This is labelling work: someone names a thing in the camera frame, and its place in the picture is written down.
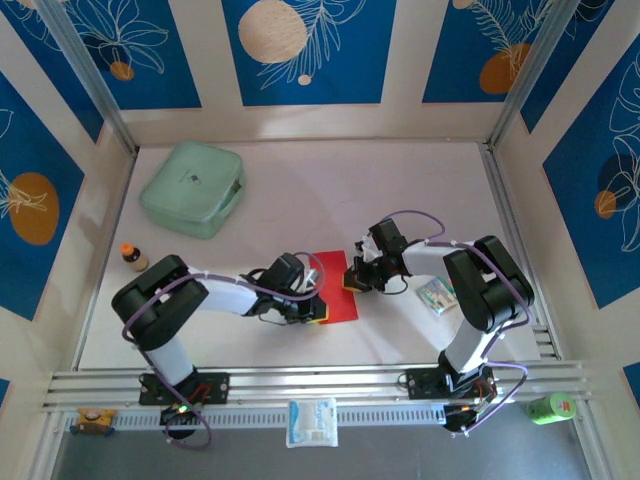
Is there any red paper sheet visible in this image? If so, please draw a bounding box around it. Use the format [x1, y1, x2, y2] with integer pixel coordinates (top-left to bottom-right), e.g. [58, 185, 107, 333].
[308, 249, 361, 326]

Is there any white green snack packet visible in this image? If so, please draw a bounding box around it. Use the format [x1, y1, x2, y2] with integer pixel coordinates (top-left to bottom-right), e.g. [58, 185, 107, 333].
[416, 276, 457, 317]

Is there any white blue tissue pack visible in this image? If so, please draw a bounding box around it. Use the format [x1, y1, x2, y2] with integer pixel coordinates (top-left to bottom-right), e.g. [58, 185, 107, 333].
[285, 397, 340, 449]

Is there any mint green zip pouch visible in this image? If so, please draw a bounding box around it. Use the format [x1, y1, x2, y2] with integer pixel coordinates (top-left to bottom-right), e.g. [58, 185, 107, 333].
[138, 140, 246, 241]

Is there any small bottle orange cap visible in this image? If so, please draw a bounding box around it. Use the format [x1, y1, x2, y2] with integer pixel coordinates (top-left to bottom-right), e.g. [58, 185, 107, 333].
[119, 242, 150, 273]

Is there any green can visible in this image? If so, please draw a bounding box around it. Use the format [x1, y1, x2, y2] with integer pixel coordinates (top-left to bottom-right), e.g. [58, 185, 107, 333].
[525, 392, 578, 427]

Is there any orange blue toy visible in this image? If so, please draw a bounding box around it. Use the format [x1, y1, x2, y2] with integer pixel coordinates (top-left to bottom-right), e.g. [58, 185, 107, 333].
[69, 407, 119, 437]

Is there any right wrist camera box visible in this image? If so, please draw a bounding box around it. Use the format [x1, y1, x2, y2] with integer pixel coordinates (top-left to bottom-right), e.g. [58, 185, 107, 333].
[355, 238, 381, 264]

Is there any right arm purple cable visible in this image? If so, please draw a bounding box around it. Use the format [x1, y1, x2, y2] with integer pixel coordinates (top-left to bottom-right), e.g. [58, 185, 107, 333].
[382, 209, 535, 435]

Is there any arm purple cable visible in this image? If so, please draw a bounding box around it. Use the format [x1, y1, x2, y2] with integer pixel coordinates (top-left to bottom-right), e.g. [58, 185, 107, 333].
[382, 209, 535, 435]
[122, 251, 327, 450]

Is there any aluminium mounting rail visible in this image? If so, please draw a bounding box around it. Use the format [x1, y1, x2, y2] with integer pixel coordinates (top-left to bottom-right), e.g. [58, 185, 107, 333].
[42, 360, 594, 409]

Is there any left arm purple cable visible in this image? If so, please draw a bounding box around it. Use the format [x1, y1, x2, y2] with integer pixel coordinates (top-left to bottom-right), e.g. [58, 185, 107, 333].
[122, 251, 327, 450]

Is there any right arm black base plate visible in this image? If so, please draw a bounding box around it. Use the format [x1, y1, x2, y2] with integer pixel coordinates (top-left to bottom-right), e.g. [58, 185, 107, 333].
[403, 367, 496, 401]

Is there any slotted grey cable duct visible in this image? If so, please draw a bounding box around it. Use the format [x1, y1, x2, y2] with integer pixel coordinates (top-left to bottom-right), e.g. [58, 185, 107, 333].
[64, 405, 449, 432]

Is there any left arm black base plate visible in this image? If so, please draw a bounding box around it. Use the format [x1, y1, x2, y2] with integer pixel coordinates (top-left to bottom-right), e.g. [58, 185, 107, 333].
[138, 372, 231, 406]

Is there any aluminium side rail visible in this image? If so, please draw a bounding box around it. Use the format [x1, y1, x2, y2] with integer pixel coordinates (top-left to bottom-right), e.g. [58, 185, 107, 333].
[478, 142, 561, 360]

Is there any aluminium frame post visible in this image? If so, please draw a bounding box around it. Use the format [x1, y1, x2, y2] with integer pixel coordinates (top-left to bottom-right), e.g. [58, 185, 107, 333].
[487, 0, 584, 149]
[37, 0, 139, 156]

